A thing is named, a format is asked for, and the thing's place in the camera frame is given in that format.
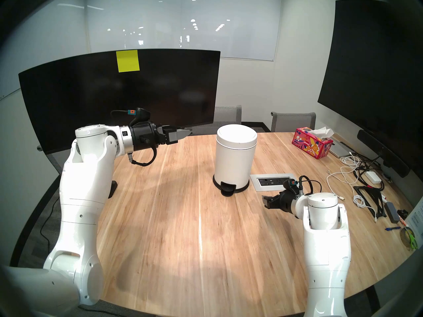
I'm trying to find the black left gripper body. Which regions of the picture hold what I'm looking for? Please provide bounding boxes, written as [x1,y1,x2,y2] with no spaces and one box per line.
[129,121,169,152]

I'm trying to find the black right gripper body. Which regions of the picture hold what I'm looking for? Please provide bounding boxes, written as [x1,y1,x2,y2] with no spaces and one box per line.
[271,189,295,215]

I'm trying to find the white trash can lid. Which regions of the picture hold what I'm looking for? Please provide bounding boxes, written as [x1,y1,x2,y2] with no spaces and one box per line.
[216,124,257,147]

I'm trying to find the yellow sticky note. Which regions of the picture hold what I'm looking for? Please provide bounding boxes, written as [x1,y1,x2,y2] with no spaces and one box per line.
[116,50,140,73]

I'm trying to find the curved black computer monitor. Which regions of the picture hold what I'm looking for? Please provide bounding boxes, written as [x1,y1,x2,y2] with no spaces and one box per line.
[18,49,221,155]

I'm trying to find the white pedal trash can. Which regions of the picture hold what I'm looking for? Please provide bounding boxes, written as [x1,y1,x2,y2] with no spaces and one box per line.
[212,140,257,193]

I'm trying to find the silver table power outlet box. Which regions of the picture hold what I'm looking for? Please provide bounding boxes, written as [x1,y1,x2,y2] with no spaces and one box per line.
[250,173,295,192]

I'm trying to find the grey mesh office chair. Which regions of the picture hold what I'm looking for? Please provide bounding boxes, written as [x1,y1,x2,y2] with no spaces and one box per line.
[191,105,242,135]
[271,112,316,132]

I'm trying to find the pink patterned tissue box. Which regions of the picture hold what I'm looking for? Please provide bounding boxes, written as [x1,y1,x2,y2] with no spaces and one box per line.
[292,126,334,159]

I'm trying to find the silver laptop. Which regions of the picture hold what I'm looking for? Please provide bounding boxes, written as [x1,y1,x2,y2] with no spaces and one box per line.
[329,136,356,158]

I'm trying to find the black triangular stand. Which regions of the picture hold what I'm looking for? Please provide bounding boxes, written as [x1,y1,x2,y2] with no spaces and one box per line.
[353,186,388,218]

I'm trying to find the grey adapter hub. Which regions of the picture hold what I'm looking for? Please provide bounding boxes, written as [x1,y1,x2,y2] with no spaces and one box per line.
[384,202,400,223]

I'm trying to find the clear tape roll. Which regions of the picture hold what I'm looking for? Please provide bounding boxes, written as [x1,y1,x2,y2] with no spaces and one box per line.
[399,226,419,251]

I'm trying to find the white paper sign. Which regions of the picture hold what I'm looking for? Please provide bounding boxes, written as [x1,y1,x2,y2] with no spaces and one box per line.
[405,197,423,241]

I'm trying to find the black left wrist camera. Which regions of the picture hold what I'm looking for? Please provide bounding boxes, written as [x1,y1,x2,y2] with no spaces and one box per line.
[129,108,151,128]

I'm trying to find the black right wrist cables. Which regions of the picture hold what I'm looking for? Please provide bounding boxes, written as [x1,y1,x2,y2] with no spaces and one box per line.
[297,175,323,196]

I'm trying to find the coiled white cable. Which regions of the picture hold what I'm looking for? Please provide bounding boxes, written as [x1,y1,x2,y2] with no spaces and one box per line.
[353,194,378,223]

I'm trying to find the black cable tangle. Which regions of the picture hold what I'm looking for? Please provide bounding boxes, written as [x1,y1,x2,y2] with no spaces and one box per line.
[354,153,387,191]

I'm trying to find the long white charging cable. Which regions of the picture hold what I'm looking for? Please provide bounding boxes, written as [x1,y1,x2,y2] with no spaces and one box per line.
[327,154,361,201]

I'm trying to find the glass wall whiteboard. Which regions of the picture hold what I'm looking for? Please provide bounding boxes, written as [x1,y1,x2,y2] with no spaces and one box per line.
[87,0,281,61]

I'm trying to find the black floor cable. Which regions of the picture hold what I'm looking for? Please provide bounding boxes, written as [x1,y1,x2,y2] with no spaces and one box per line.
[40,201,55,251]

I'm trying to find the large black wall television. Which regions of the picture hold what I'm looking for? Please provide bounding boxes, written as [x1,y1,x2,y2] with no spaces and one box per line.
[318,0,423,161]

